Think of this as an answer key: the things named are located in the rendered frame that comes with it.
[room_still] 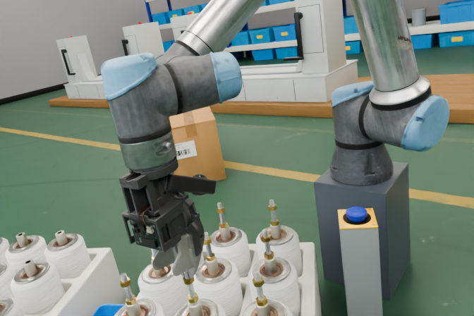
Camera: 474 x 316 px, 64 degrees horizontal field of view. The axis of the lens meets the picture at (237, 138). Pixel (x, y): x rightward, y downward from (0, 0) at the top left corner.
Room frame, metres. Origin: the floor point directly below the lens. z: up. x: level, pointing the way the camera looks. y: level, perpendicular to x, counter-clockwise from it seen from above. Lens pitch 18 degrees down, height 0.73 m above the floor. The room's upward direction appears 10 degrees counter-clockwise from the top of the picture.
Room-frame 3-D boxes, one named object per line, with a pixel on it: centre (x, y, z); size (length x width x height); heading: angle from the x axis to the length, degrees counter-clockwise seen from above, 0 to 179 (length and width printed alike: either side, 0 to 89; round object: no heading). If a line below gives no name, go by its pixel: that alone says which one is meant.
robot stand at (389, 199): (0.87, -0.30, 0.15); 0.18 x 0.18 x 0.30; 48
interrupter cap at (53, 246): (0.86, 0.49, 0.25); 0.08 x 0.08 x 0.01
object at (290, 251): (0.73, -0.05, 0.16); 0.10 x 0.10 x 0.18
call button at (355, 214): (0.65, -0.21, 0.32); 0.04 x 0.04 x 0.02
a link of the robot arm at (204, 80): (0.58, 0.04, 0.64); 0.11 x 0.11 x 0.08; 26
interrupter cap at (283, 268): (0.62, -0.02, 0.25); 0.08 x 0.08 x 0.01
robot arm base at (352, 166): (0.87, -0.30, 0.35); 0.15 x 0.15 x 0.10
